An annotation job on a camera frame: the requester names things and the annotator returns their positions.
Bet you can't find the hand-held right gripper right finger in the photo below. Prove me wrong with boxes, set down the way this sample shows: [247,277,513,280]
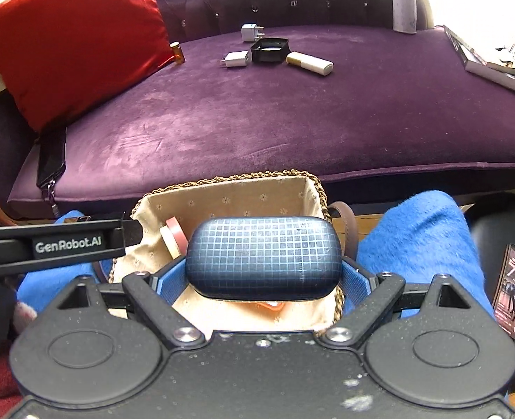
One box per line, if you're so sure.
[314,257,462,350]

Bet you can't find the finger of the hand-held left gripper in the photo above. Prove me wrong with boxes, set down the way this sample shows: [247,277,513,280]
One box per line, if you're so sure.
[0,216,144,250]

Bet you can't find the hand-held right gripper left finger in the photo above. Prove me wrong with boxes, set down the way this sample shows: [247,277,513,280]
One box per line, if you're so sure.
[63,257,206,350]

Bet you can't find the dark blue glasses case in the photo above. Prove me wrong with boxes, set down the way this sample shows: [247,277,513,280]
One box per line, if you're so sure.
[185,215,344,302]

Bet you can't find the wicker basket with cloth lining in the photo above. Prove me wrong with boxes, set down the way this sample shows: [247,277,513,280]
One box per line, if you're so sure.
[108,169,346,338]

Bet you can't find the white plug adapter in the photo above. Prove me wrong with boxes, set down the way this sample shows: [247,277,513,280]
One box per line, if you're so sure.
[241,23,267,44]

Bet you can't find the blue towel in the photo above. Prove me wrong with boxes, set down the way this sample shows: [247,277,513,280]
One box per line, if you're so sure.
[357,189,499,329]

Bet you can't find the black phone pouch with keyring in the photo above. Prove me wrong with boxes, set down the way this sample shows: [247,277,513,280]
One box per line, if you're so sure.
[36,128,68,218]

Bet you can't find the dark red fluffy cloth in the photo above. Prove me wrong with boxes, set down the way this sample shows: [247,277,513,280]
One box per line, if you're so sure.
[0,355,23,399]

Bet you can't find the smartphone with lit screen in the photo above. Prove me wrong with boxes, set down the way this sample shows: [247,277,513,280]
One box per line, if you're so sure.
[492,243,515,340]

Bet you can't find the purple velvet sofa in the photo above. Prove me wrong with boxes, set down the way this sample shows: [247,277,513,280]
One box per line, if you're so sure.
[0,0,515,228]

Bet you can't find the red cushion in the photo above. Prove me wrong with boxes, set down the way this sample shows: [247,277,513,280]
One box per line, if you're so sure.
[0,0,175,134]

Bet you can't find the white flat-prong charger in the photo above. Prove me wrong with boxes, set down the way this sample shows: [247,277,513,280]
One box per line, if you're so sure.
[220,51,253,69]

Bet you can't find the white and gold tube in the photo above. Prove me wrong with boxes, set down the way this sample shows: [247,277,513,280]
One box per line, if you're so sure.
[285,51,335,76]

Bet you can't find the black square box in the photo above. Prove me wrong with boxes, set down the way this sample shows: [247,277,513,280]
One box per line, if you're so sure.
[249,37,290,64]

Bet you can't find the dark hardcover book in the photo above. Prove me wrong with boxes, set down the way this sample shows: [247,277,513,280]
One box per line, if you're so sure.
[443,24,515,100]

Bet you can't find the small gold trinket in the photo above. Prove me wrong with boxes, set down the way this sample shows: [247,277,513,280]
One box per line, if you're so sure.
[497,47,515,71]

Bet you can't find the lavender drink bottle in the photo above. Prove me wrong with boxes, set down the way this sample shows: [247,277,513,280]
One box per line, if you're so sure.
[390,0,418,34]

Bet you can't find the brown leather basket strap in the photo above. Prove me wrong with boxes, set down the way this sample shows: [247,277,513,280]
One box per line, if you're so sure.
[329,201,360,263]

